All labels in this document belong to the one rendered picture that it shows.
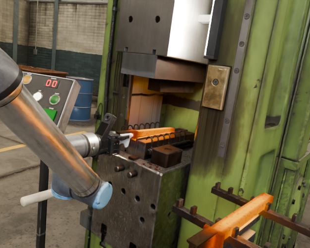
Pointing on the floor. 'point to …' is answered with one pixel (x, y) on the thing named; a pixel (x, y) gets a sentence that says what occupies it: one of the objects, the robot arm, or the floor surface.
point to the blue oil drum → (82, 100)
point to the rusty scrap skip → (42, 71)
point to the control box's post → (42, 205)
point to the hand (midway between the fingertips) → (129, 133)
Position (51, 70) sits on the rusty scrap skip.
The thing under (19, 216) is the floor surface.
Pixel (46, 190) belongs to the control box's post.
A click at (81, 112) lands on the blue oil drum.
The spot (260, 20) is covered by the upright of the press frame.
